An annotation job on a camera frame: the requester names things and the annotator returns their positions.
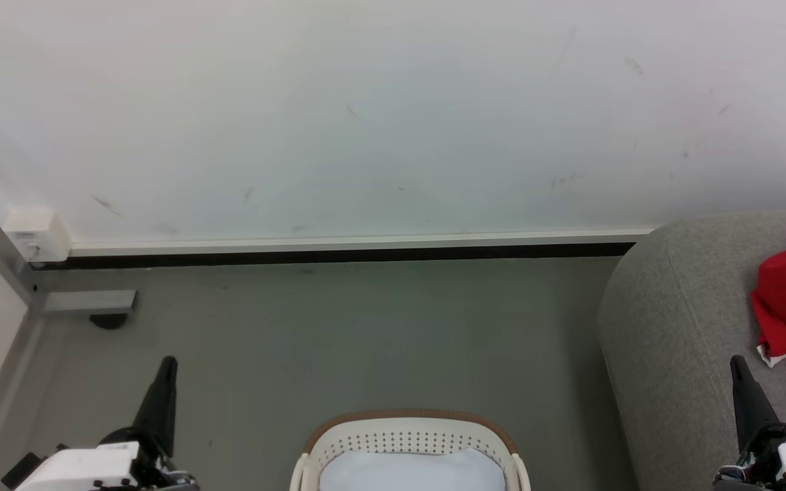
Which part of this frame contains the grey fabric sofa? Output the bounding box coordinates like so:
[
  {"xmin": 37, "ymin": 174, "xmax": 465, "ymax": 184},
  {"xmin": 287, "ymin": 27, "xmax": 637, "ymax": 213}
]
[{"xmin": 597, "ymin": 209, "xmax": 786, "ymax": 491}]

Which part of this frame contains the white wall junction box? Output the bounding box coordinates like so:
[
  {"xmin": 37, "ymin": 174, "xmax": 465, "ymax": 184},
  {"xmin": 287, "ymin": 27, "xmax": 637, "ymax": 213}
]
[{"xmin": 4, "ymin": 207, "xmax": 72, "ymax": 264}]

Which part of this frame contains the black round frame foot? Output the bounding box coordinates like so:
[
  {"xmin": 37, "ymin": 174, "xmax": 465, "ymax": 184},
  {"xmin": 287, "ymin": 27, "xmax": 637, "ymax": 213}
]
[{"xmin": 89, "ymin": 312, "xmax": 130, "ymax": 331}]

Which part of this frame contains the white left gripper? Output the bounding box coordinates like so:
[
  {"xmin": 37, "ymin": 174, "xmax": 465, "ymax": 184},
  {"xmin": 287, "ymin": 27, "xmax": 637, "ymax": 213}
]
[{"xmin": 14, "ymin": 355, "xmax": 200, "ymax": 491}]

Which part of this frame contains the light blue garment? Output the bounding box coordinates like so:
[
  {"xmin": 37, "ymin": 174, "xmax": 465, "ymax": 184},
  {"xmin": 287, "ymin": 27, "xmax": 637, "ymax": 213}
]
[{"xmin": 319, "ymin": 447, "xmax": 507, "ymax": 491}]

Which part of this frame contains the grey metal base bracket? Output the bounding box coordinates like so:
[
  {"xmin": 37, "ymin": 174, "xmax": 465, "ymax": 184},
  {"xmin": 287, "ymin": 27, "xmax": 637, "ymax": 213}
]
[{"xmin": 43, "ymin": 290, "xmax": 139, "ymax": 315}]

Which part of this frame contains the white laundry basket brown rim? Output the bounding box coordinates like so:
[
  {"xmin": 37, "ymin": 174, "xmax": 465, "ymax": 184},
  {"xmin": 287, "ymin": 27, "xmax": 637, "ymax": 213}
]
[{"xmin": 289, "ymin": 408, "xmax": 532, "ymax": 491}]

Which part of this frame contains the white black baseboard strip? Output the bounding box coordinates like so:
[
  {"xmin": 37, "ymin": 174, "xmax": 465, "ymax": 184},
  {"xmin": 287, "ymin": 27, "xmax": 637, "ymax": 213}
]
[{"xmin": 30, "ymin": 228, "xmax": 654, "ymax": 271}]

